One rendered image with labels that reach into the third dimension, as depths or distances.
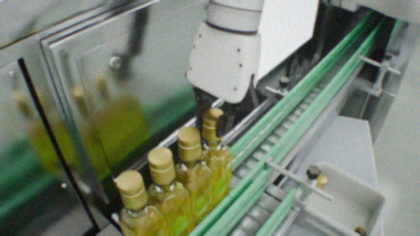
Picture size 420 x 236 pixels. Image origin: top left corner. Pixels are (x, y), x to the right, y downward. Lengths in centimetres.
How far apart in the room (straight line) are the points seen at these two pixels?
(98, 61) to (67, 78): 5
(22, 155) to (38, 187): 8
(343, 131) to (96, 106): 88
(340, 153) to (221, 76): 71
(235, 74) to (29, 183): 37
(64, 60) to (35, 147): 16
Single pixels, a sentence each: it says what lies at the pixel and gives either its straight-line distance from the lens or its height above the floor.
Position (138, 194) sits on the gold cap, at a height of 115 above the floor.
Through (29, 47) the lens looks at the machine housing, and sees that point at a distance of 44.
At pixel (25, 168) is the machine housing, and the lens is 53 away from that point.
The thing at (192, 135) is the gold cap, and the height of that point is 116.
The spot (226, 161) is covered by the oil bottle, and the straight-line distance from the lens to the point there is 56.
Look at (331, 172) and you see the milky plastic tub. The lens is 91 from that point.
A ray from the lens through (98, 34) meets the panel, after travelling 45.
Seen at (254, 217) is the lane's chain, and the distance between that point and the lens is 71.
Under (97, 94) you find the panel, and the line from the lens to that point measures 49.
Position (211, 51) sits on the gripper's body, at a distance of 44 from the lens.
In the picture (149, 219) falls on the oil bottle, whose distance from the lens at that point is 47.
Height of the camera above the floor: 149
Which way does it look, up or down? 41 degrees down
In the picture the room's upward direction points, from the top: straight up
